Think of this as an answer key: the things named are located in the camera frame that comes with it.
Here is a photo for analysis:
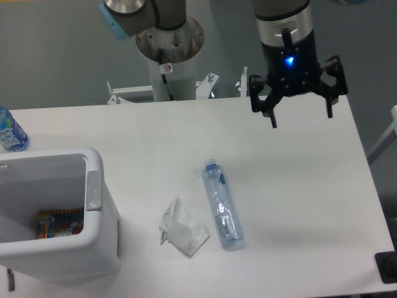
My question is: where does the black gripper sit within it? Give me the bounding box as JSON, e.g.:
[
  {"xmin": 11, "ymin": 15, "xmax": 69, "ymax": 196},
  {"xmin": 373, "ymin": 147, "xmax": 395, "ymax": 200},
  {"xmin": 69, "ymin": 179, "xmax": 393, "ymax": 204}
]
[{"xmin": 248, "ymin": 30, "xmax": 349, "ymax": 129}]

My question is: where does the clear plastic bottle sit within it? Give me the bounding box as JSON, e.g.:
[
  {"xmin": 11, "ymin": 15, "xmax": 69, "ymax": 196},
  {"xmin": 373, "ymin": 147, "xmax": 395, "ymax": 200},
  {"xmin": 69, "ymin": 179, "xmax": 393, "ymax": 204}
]
[{"xmin": 202, "ymin": 159, "xmax": 244, "ymax": 251}]

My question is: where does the white paper wrapper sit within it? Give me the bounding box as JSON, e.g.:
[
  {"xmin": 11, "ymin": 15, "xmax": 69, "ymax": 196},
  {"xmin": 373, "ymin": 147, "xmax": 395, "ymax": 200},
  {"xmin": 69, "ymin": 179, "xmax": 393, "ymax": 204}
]
[{"xmin": 159, "ymin": 197, "xmax": 210, "ymax": 258}]

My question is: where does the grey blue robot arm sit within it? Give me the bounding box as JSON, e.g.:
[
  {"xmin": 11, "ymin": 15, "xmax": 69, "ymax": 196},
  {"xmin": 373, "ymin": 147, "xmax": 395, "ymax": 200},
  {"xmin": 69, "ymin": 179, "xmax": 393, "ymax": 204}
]
[{"xmin": 99, "ymin": 1, "xmax": 348, "ymax": 125}]

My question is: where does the white plastic trash can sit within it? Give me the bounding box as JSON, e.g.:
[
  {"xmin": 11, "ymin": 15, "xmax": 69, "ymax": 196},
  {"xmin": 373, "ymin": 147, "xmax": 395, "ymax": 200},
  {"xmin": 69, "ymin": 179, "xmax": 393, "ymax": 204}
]
[{"xmin": 1, "ymin": 147, "xmax": 121, "ymax": 281}]

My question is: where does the black clamp at table edge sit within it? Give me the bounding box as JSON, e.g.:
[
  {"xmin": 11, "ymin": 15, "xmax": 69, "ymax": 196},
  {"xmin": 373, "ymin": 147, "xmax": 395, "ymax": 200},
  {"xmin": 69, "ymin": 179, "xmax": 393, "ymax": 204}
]
[{"xmin": 375, "ymin": 251, "xmax": 396, "ymax": 284}]

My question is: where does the colourful snack packet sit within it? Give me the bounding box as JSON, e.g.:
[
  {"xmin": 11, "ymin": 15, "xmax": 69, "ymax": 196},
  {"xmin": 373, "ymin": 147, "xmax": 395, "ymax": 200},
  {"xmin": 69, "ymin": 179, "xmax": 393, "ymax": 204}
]
[{"xmin": 37, "ymin": 207, "xmax": 84, "ymax": 239}]

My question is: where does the blue labelled water bottle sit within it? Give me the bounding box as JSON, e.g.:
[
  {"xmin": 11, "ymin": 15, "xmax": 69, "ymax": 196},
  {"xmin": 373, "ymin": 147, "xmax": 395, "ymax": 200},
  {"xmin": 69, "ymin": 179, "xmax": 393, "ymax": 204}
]
[{"xmin": 1, "ymin": 106, "xmax": 30, "ymax": 152}]

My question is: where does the small dark object bottom left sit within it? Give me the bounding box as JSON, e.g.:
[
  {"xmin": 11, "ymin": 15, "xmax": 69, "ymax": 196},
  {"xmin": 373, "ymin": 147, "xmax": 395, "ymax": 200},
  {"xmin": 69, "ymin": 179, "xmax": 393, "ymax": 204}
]
[{"xmin": 7, "ymin": 268, "xmax": 15, "ymax": 292}]

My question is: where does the white metal frame bracket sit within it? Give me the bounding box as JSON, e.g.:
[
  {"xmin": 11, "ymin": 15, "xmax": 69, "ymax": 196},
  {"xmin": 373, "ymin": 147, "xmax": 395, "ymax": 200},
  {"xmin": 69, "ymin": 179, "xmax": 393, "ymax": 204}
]
[{"xmin": 106, "ymin": 66, "xmax": 249, "ymax": 105}]

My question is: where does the white metal frame right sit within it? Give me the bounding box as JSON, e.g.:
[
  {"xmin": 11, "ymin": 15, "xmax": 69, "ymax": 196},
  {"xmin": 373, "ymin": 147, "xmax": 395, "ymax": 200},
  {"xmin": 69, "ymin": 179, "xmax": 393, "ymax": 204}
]
[{"xmin": 367, "ymin": 106, "xmax": 396, "ymax": 165}]

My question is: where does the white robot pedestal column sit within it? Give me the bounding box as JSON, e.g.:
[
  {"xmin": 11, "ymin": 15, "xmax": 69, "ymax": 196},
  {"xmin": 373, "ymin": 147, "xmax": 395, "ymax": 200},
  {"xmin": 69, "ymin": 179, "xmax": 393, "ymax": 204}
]
[{"xmin": 135, "ymin": 16, "xmax": 205, "ymax": 102}]

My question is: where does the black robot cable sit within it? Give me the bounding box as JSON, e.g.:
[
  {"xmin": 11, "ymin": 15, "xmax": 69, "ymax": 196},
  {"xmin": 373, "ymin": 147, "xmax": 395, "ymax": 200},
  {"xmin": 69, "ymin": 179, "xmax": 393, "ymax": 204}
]
[{"xmin": 157, "ymin": 48, "xmax": 175, "ymax": 102}]

